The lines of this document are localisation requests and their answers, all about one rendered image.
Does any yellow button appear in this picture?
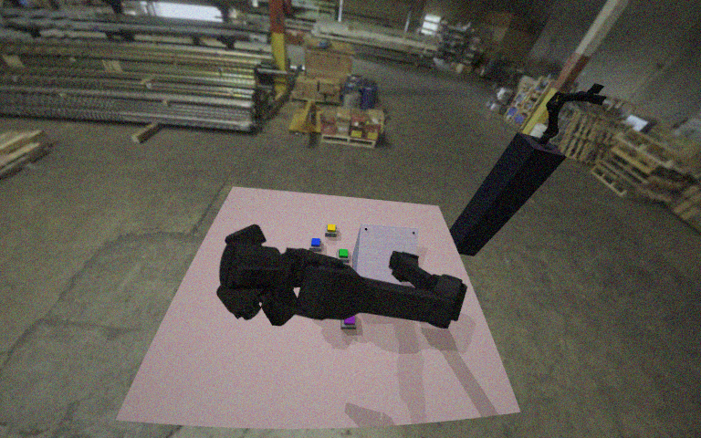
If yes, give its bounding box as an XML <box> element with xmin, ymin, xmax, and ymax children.
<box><xmin>325</xmin><ymin>224</ymin><xmax>337</xmax><ymax>237</ymax></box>

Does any green button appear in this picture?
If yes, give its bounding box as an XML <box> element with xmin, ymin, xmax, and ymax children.
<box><xmin>337</xmin><ymin>249</ymin><xmax>350</xmax><ymax>264</ymax></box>

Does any blue button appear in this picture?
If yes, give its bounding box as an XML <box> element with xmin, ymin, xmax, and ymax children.
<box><xmin>309</xmin><ymin>238</ymin><xmax>322</xmax><ymax>252</ymax></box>

